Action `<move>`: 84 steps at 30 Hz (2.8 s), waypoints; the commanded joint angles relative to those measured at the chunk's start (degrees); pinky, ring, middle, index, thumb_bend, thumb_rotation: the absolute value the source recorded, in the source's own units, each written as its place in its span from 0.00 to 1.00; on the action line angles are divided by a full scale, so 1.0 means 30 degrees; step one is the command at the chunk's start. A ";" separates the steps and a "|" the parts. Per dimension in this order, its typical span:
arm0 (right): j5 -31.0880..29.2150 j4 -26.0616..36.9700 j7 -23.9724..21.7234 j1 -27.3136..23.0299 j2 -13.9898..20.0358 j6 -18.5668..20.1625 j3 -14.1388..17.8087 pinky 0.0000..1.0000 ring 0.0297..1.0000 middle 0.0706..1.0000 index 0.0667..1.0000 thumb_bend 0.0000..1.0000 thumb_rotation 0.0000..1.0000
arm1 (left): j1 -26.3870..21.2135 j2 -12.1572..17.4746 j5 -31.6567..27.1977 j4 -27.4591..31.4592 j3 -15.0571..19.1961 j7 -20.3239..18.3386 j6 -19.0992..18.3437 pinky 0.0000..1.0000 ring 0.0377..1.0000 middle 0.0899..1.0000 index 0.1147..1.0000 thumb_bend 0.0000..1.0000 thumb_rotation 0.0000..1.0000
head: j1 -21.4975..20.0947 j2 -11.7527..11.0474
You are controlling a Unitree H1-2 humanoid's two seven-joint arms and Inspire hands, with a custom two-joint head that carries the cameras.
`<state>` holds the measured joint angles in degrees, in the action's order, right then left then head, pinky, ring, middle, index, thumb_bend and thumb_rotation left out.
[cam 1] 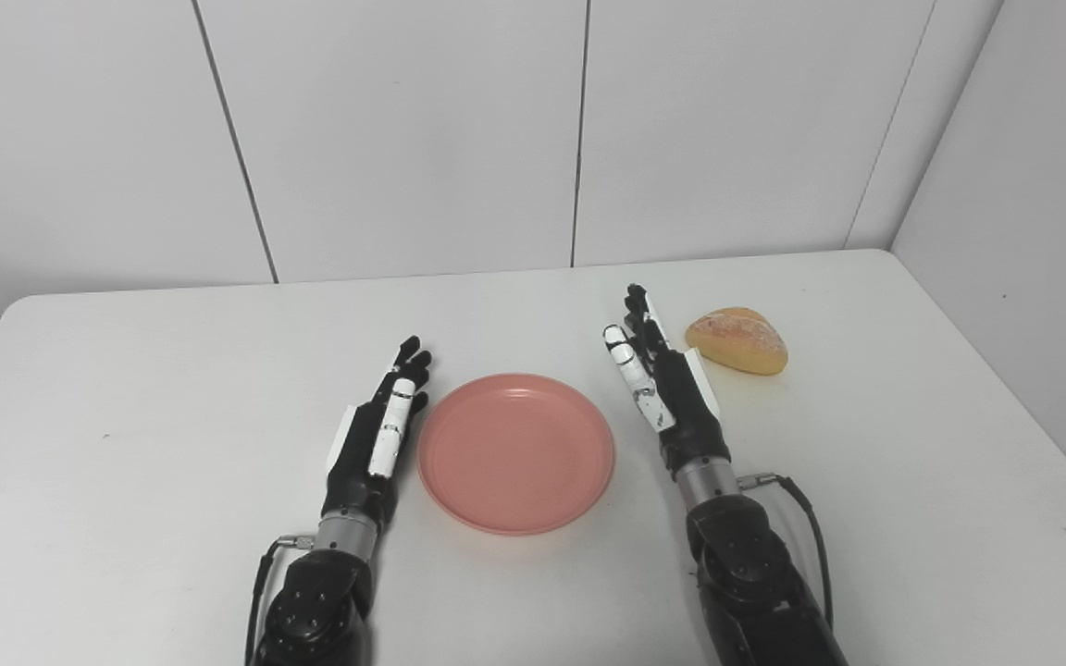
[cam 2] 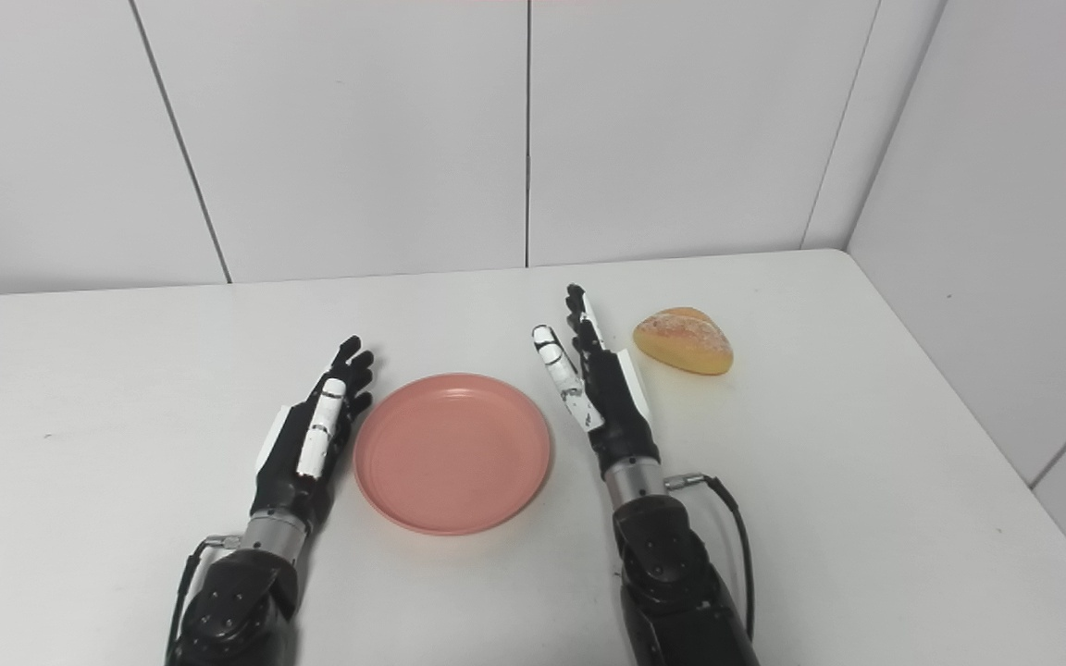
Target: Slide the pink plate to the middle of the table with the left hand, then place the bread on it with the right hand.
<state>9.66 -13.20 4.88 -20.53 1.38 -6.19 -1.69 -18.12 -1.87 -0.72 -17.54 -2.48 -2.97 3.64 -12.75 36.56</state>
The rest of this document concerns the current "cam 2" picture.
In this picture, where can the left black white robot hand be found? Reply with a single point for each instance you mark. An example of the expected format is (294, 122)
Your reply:
(311, 439)

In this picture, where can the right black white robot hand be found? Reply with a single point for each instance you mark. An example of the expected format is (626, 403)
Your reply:
(602, 388)

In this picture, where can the golden bread roll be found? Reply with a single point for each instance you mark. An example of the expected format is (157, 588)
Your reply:
(686, 339)

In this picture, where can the pink round plate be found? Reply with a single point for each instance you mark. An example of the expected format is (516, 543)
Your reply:
(452, 453)

